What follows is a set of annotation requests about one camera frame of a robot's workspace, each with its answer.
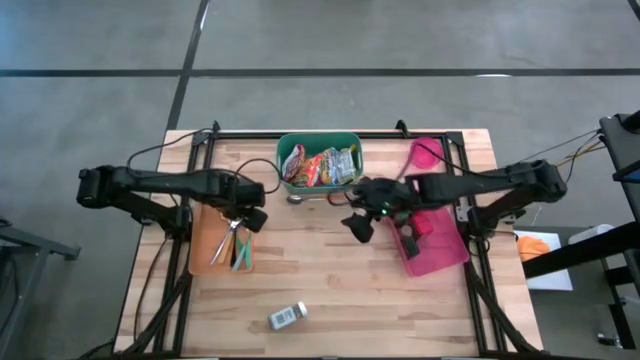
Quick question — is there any pink plastic tray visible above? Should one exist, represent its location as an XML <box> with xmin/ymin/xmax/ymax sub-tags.
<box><xmin>387</xmin><ymin>207</ymin><xmax>471</xmax><ymax>278</ymax></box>

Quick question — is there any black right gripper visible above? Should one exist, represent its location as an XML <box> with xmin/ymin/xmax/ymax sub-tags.
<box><xmin>341</xmin><ymin>177</ymin><xmax>419</xmax><ymax>245</ymax></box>

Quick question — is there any green plastic bin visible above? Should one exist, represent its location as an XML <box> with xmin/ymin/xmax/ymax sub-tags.
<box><xmin>275</xmin><ymin>131</ymin><xmax>364</xmax><ymax>196</ymax></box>

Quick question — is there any black metal table frame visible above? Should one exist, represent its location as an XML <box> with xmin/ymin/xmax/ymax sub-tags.
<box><xmin>112</xmin><ymin>119</ymin><xmax>544</xmax><ymax>359</ymax></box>

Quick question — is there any orange plastic tray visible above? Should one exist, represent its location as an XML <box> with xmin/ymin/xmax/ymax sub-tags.
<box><xmin>188</xmin><ymin>203</ymin><xmax>255</xmax><ymax>275</ymax></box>

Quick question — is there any pink plastic bowl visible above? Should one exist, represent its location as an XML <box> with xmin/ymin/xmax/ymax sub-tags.
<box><xmin>409</xmin><ymin>137</ymin><xmax>445</xmax><ymax>170</ymax></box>

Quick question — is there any spice jar with white lid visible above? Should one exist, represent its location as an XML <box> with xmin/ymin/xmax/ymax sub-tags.
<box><xmin>267</xmin><ymin>300</ymin><xmax>309</xmax><ymax>331</ymax></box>

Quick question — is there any white container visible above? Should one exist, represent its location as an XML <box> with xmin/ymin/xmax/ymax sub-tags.
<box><xmin>568</xmin><ymin>223</ymin><xmax>615</xmax><ymax>246</ymax></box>

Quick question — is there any spoon with light teal handle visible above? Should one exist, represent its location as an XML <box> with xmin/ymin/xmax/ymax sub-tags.
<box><xmin>233</xmin><ymin>244</ymin><xmax>253</xmax><ymax>273</ymax></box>

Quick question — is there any orange cloth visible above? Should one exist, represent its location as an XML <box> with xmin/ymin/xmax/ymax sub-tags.
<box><xmin>516</xmin><ymin>235</ymin><xmax>551</xmax><ymax>263</ymax></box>

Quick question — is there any grey metal table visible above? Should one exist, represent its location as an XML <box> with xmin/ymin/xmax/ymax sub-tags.
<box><xmin>0</xmin><ymin>217</ymin><xmax>81</xmax><ymax>360</ymax></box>

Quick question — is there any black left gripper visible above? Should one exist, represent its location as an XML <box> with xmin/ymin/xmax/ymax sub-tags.
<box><xmin>202</xmin><ymin>172</ymin><xmax>270</xmax><ymax>234</ymax></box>

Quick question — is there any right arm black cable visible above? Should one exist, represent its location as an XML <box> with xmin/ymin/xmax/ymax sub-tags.
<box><xmin>397</xmin><ymin>142</ymin><xmax>506</xmax><ymax>181</ymax></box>

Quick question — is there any plain silver spoon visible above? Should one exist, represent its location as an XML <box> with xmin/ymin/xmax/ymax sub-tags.
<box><xmin>209</xmin><ymin>219</ymin><xmax>242</xmax><ymax>266</ymax></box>

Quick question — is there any white sheet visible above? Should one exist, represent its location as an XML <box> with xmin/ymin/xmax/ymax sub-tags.
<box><xmin>513</xmin><ymin>229</ymin><xmax>575</xmax><ymax>292</ymax></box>

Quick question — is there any black equipment cart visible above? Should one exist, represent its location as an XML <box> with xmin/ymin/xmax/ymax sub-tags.
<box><xmin>522</xmin><ymin>110</ymin><xmax>640</xmax><ymax>351</ymax></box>

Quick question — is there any silver ramen packet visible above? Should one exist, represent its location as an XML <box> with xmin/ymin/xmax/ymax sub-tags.
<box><xmin>333</xmin><ymin>144</ymin><xmax>362</xmax><ymax>185</ymax></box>

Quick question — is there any coloured cable bundle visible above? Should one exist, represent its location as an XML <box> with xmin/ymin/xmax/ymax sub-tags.
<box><xmin>519</xmin><ymin>128</ymin><xmax>604</xmax><ymax>169</ymax></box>

